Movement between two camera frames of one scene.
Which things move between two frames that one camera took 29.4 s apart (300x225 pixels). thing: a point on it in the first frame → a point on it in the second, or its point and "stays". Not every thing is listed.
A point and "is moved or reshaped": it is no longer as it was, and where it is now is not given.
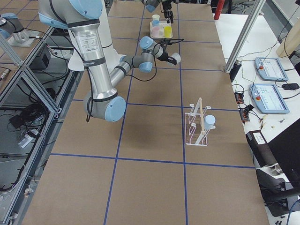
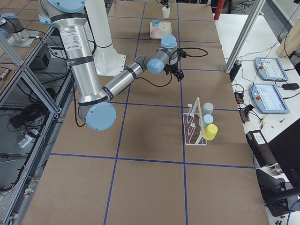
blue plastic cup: [155, 23] stays
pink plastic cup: [155, 31] stays
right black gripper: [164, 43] → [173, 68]
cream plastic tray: [162, 24] stays
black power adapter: [290, 86] stays
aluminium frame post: [244, 36] stays
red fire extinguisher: [220, 5] stays
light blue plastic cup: [209, 120] stays
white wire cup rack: [196, 133] stays
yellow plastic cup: [168, 31] → [211, 131]
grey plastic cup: [177, 56] is moved or reshaped
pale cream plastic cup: [156, 17] is moved or reshaped
